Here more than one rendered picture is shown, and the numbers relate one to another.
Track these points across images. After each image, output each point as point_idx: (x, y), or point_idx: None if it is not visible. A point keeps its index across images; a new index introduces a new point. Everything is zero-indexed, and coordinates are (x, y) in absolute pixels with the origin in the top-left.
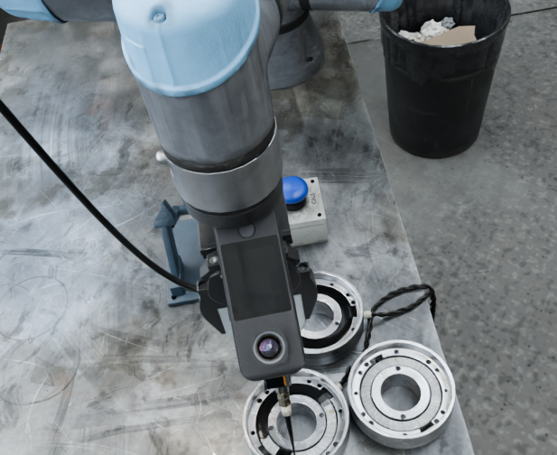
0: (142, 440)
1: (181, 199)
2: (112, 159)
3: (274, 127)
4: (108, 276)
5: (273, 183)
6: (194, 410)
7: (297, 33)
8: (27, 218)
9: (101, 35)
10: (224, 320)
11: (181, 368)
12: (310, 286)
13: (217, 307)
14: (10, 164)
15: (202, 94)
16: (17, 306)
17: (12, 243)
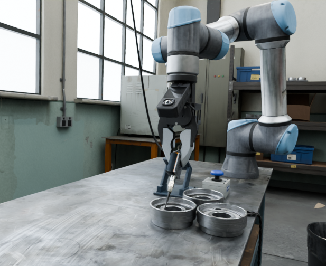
0: (115, 207)
1: (179, 183)
2: None
3: (196, 56)
4: (140, 186)
5: (191, 69)
6: (139, 208)
7: (247, 159)
8: (127, 175)
9: None
10: (163, 135)
11: (143, 202)
12: (194, 125)
13: (163, 126)
14: (133, 169)
15: (178, 27)
16: (106, 183)
17: (118, 177)
